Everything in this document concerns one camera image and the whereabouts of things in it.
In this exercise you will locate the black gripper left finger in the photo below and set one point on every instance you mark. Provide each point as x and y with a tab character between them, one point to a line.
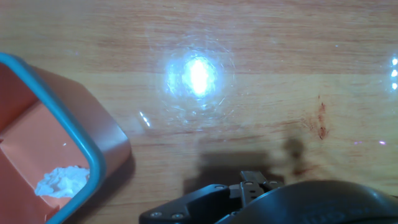
199	205

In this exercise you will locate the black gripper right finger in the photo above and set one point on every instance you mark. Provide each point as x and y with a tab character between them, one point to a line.
250	186

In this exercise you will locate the white paper ball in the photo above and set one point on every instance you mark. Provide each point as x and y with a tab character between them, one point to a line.
62	182

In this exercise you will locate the orange trash can grey rim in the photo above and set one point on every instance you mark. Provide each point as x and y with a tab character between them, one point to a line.
31	140

